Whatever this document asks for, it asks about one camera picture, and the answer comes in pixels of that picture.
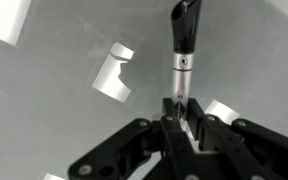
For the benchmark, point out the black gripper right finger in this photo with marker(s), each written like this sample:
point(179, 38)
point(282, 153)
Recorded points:
point(250, 150)

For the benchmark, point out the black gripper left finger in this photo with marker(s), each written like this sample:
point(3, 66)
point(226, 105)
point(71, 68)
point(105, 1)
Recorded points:
point(117, 150)

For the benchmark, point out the black and white marker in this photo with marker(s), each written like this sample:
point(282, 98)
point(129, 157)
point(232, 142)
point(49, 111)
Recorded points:
point(184, 40)

